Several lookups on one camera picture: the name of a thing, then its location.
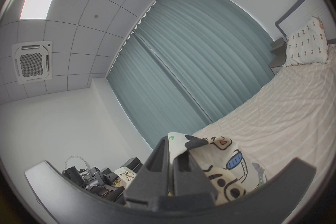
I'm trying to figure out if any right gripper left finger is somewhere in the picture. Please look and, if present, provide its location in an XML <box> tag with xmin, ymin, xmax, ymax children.
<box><xmin>125</xmin><ymin>136</ymin><xmax>172</xmax><ymax>211</ymax></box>

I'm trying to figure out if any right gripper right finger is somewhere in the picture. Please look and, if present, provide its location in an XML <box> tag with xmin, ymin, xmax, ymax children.
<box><xmin>173</xmin><ymin>152</ymin><xmax>218</xmax><ymax>205</ymax></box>

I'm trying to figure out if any white printed pyjama top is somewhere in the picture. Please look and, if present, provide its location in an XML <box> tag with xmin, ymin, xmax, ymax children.
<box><xmin>113</xmin><ymin>132</ymin><xmax>267</xmax><ymax>205</ymax></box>

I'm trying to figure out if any blue-green curtain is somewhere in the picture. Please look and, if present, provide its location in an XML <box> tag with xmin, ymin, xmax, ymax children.
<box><xmin>131</xmin><ymin>0</ymin><xmax>275</xmax><ymax>124</ymax></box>
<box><xmin>106</xmin><ymin>34</ymin><xmax>214</xmax><ymax>151</ymax></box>

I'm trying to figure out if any bed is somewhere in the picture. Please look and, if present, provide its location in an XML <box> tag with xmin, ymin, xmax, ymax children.
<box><xmin>192</xmin><ymin>0</ymin><xmax>336</xmax><ymax>192</ymax></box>

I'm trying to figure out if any grey bedside table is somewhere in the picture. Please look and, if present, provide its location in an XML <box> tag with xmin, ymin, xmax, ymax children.
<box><xmin>270</xmin><ymin>38</ymin><xmax>288</xmax><ymax>75</ymax></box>

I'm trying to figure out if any ceiling air conditioner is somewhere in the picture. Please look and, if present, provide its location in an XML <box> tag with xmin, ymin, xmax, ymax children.
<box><xmin>12</xmin><ymin>41</ymin><xmax>53</xmax><ymax>84</ymax></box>

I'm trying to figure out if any white printed pillow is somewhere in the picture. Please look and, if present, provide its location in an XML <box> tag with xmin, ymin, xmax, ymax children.
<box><xmin>282</xmin><ymin>16</ymin><xmax>329</xmax><ymax>67</ymax></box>

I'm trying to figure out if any ceiling light panel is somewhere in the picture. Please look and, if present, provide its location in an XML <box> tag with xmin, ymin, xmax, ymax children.
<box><xmin>20</xmin><ymin>0</ymin><xmax>59</xmax><ymax>20</ymax></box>

